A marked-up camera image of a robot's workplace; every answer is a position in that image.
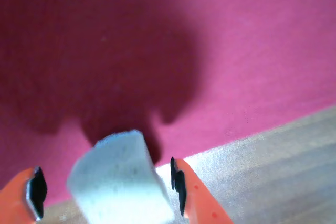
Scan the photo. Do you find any white foam cube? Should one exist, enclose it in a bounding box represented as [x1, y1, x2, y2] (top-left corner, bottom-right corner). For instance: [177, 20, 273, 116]
[66, 129, 176, 224]

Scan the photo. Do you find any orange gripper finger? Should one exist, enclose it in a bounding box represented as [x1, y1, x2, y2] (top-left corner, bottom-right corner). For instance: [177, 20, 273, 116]
[170, 156, 235, 224]
[0, 166, 48, 224]

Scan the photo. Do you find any dark red cloth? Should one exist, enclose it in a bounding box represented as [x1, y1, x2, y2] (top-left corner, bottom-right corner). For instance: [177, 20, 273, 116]
[0, 0, 336, 207]

